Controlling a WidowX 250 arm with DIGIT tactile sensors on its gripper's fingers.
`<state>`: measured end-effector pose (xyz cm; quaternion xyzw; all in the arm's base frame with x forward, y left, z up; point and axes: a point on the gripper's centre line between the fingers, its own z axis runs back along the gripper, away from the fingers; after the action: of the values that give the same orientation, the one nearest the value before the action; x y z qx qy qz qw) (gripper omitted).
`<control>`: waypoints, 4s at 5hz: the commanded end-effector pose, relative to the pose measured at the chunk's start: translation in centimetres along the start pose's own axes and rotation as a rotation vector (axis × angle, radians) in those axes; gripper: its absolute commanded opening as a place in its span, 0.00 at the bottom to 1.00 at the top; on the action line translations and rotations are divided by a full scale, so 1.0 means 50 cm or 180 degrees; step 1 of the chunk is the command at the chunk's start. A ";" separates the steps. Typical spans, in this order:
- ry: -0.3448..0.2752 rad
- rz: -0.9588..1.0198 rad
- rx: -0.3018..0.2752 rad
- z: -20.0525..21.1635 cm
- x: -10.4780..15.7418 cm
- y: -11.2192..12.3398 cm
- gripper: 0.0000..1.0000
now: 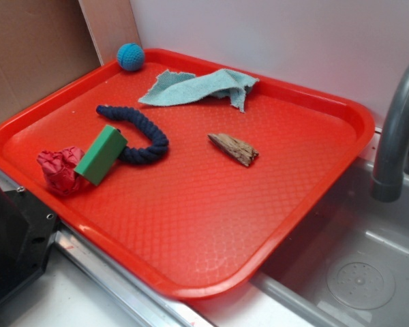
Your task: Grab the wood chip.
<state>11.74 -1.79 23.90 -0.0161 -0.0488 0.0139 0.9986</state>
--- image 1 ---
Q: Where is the grey toy sink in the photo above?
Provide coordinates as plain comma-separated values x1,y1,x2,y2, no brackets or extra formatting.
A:
252,133,409,326

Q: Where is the green rectangular block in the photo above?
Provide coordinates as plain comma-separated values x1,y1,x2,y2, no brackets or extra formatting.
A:
74,125,127,185

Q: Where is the brown wood chip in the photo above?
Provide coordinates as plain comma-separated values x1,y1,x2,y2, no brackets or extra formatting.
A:
207,133,259,167

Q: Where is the grey faucet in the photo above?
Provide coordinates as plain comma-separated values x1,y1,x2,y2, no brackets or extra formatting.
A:
370,66,409,202

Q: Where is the blue crochet ball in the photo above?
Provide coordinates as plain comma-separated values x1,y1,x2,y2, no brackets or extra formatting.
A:
117,43,145,72

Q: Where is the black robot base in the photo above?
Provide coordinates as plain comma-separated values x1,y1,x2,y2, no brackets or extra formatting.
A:
0,188,59,306

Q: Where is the light blue cloth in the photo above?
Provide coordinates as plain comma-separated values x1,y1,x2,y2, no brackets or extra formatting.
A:
138,68,259,113

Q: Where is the navy blue rope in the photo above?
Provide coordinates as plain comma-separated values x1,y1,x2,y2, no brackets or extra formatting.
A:
95,104,170,164

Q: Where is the brown cardboard panel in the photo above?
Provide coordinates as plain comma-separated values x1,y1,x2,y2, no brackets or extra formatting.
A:
0,1,140,123

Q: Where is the red plastic tray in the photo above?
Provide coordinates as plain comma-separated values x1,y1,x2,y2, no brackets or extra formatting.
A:
0,49,374,299

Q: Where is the crumpled red paper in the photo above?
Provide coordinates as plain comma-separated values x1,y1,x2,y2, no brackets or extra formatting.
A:
37,146,85,196

